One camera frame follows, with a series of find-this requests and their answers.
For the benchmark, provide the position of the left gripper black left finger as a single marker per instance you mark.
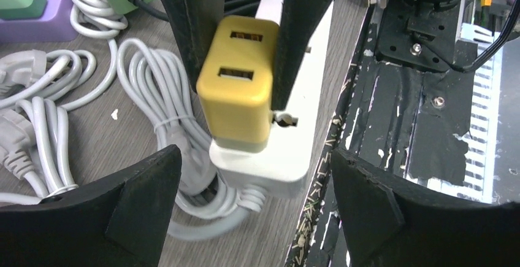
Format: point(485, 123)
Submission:
point(118, 220)

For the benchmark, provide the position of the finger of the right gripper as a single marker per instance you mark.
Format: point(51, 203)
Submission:
point(299, 19)

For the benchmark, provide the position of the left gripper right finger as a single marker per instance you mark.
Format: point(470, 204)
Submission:
point(390, 221)

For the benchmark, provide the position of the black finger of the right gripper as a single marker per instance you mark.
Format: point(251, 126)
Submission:
point(193, 23)

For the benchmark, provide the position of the yellow plug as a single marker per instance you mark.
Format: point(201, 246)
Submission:
point(235, 82)

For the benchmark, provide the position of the white power strip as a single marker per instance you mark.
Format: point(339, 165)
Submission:
point(280, 169)

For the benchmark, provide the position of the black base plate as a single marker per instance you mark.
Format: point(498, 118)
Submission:
point(407, 106)

